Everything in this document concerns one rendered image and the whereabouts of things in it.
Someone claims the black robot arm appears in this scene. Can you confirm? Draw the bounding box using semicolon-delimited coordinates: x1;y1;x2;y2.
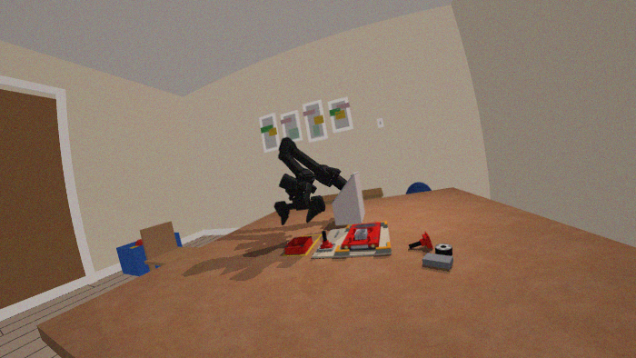
278;137;348;201

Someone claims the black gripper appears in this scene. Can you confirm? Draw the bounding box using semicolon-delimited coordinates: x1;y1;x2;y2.
274;190;325;225

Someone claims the black toy tyre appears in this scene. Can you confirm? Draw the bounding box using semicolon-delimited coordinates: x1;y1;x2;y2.
435;244;452;256

